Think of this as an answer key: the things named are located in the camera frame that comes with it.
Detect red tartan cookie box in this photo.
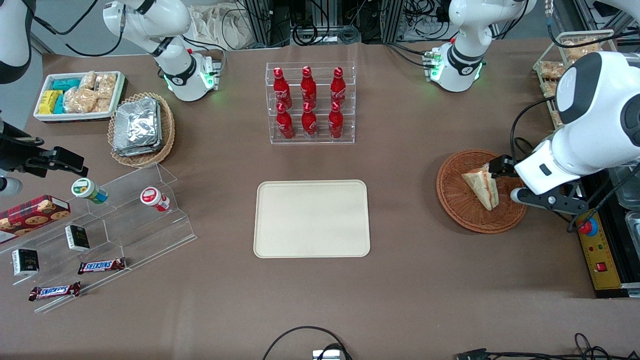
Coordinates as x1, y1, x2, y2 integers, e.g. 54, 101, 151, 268
0, 194, 71, 245

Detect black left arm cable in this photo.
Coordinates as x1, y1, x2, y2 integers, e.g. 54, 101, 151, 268
509, 97, 557, 162

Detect cream plastic tray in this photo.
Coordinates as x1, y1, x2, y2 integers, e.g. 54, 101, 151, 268
253, 179, 371, 259

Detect silver foil pack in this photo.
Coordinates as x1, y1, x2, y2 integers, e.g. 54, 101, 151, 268
113, 97, 162, 150
113, 137, 164, 157

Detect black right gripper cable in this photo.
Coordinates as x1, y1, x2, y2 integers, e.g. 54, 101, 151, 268
0, 134, 44, 147

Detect aluminium frame post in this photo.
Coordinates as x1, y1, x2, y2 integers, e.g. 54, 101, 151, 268
380, 0, 407, 44
240, 0, 282, 49

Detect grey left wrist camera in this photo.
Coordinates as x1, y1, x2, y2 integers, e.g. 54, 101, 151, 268
510, 186, 590, 217

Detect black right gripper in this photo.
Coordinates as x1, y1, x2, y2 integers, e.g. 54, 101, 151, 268
0, 122, 89, 179

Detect green lid cup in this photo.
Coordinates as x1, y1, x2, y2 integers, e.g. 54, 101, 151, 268
71, 177, 109, 205

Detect white cloth bag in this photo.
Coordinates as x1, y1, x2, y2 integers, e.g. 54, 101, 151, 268
187, 4, 252, 51

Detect wire bread rack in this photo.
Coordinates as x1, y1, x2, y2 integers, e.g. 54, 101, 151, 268
532, 29, 619, 132

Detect metal container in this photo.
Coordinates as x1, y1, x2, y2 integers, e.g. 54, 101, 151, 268
607, 165, 640, 211
625, 210, 640, 262

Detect white plastic snack bin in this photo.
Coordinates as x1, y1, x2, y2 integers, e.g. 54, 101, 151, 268
33, 70, 126, 124

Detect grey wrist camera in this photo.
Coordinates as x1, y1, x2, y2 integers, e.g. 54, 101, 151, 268
510, 186, 590, 217
0, 176, 24, 197

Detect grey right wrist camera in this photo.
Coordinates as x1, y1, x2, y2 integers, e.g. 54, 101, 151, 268
0, 176, 24, 197

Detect yellow snack pack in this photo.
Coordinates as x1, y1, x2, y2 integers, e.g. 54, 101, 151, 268
38, 90, 63, 115

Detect red lid cup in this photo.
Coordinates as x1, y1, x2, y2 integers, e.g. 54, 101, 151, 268
140, 186, 171, 213

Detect light wicker basket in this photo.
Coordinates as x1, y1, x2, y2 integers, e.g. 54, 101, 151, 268
107, 92, 176, 169

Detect black looped cable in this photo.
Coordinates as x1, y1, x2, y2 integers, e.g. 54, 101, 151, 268
262, 326, 354, 360

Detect yellow control box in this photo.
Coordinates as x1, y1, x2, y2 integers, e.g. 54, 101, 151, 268
575, 210, 627, 293

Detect brown wicker basket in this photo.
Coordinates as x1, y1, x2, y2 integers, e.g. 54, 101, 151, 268
436, 149, 528, 235

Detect small black box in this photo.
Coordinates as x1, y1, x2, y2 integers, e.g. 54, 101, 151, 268
11, 248, 40, 277
65, 224, 91, 252

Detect clear acrylic tiered shelf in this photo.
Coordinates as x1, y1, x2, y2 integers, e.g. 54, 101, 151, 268
0, 162, 197, 314

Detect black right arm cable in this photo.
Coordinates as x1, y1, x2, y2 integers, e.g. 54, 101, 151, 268
29, 0, 127, 58

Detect red cola bottle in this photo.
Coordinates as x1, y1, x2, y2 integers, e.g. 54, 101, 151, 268
272, 67, 292, 106
300, 66, 318, 106
276, 102, 295, 140
330, 66, 347, 105
301, 102, 319, 140
328, 101, 345, 140

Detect black cable with connector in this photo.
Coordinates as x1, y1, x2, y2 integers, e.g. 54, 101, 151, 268
455, 332, 640, 360

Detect Snickers bar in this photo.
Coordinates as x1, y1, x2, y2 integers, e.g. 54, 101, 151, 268
28, 281, 82, 302
77, 257, 127, 275

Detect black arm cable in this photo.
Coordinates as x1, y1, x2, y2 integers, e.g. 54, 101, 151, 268
29, 0, 127, 58
509, 97, 557, 162

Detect triangular sandwich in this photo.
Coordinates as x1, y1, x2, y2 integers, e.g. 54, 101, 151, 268
461, 163, 500, 211

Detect clear acrylic bottle rack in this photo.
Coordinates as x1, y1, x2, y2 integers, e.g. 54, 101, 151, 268
265, 61, 356, 146

